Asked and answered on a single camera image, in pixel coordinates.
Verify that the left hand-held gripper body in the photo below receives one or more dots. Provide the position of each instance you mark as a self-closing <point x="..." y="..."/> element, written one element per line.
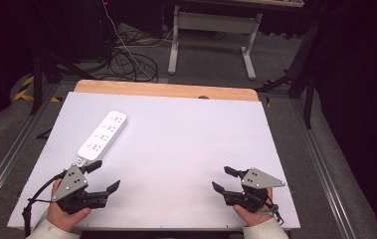
<point x="71" y="182"/>

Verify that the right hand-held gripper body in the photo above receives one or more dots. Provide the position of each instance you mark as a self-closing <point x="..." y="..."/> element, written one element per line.
<point x="259" y="181"/>

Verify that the person's left hand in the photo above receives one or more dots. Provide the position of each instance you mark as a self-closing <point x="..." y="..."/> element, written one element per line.
<point x="60" y="217"/>

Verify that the person's right hand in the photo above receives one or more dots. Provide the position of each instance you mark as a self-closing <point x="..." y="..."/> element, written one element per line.
<point x="254" y="218"/>

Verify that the white power strip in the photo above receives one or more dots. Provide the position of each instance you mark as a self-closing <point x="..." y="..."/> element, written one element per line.
<point x="104" y="134"/>

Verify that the white board sheet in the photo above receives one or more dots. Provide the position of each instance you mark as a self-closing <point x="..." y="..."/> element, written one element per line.
<point x="176" y="149"/>

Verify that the black metal stand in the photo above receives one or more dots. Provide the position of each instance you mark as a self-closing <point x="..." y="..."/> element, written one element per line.
<point x="37" y="83"/>
<point x="308" y="86"/>

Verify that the yellow black floor tape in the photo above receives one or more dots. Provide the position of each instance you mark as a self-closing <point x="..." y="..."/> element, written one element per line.
<point x="27" y="88"/>

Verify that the wooden table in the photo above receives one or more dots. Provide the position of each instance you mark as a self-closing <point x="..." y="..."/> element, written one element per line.
<point x="162" y="89"/>

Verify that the aluminium floor rail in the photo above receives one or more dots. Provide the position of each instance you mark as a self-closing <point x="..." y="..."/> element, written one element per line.
<point x="322" y="172"/>
<point x="13" y="149"/>

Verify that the white metal desk frame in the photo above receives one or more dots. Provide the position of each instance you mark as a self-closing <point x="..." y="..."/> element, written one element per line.
<point x="209" y="21"/>

